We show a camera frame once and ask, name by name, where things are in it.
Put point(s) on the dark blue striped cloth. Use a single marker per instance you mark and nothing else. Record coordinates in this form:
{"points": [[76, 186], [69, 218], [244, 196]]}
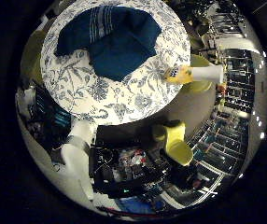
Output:
{"points": [[115, 43]]}

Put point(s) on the black electronics box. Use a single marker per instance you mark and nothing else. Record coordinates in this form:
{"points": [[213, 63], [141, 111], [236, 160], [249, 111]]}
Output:
{"points": [[124, 171]]}

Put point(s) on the yellow-green round chair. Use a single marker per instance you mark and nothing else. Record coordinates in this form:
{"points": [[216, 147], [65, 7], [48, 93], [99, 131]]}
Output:
{"points": [[202, 85]]}

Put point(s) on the blue floral white tablecloth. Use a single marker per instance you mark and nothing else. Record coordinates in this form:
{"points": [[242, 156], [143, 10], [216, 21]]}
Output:
{"points": [[124, 96]]}

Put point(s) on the dark metal shelving rack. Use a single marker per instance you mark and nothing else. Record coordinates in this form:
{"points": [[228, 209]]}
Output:
{"points": [[237, 90]]}

